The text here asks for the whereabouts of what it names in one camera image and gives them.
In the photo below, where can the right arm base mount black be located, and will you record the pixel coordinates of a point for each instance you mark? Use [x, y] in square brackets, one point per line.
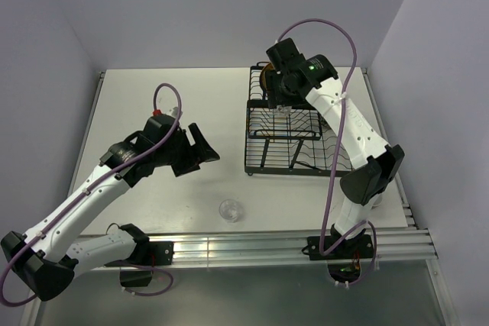
[361, 247]

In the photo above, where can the pink white mug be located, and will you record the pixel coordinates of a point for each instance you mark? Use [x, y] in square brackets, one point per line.
[378, 201]

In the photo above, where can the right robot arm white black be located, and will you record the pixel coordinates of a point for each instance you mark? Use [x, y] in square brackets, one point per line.
[296, 80]

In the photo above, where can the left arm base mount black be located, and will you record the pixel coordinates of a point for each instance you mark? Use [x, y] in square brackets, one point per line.
[136, 275]

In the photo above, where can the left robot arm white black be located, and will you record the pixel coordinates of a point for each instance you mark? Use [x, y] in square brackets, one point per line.
[48, 256]

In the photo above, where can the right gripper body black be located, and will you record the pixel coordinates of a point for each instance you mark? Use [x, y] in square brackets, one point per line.
[278, 92]

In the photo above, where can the black wire dish rack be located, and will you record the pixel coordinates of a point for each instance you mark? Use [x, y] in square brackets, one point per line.
[299, 145]

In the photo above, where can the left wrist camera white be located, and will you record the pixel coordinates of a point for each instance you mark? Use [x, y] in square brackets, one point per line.
[174, 112]

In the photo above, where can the clear glass cup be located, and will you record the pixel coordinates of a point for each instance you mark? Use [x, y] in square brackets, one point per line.
[282, 111]
[230, 210]

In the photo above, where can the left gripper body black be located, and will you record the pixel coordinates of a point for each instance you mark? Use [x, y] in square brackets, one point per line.
[180, 155]

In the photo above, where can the yellow patterned plate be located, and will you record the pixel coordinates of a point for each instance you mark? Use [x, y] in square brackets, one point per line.
[263, 77]

